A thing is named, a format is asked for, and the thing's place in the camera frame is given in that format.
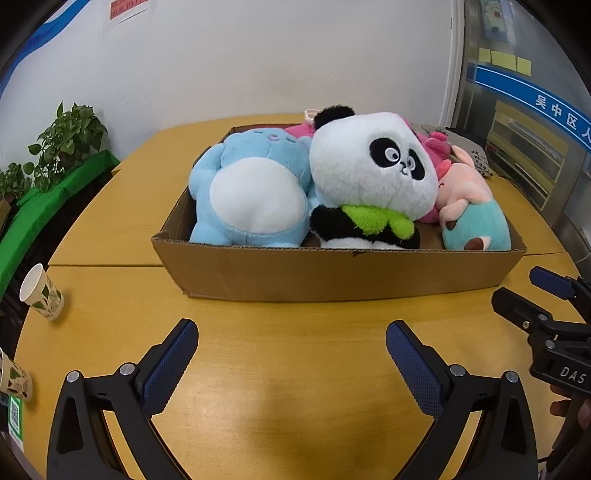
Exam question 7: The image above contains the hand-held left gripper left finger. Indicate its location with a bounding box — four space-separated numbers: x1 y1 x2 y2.
46 318 200 480

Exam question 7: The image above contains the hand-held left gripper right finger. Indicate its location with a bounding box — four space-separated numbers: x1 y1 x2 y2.
385 319 539 480

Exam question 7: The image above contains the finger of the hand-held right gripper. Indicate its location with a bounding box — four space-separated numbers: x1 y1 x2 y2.
529 266 591 322
491 287 556 334

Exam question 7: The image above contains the pig plush toy teal body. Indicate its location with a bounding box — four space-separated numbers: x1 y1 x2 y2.
434 144 512 251

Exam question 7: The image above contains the brown cardboard box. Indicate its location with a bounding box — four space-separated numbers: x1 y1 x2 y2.
151 126 527 303

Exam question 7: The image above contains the wooden desktop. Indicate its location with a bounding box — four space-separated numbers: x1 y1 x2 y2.
14 113 591 480

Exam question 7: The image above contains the person's right hand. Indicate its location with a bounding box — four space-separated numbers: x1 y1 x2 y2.
549 384 583 432

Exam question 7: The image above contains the glass door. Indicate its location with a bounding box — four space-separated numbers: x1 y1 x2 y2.
462 0 591 232

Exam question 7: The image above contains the leaf print paper cup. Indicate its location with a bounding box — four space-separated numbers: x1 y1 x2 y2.
0 348 33 404
20 263 64 321

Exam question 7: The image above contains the green code sticker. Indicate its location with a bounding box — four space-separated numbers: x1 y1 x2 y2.
7 394 26 450

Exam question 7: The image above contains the pink plush toy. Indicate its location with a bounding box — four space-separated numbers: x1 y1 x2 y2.
286 108 451 224

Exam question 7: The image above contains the blue door sign strip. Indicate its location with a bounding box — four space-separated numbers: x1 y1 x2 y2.
475 65 591 148

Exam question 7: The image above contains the blue plush toy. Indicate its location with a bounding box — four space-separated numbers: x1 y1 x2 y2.
188 128 319 247

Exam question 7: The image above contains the panda plush toy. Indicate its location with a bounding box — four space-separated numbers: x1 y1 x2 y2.
308 105 438 251

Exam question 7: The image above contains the small green potted plant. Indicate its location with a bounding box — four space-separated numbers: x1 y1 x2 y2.
0 162 35 199

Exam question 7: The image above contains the door poster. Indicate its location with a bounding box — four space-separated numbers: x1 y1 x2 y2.
480 0 518 42

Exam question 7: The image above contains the red wall notice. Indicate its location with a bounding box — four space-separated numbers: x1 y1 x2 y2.
110 0 151 20

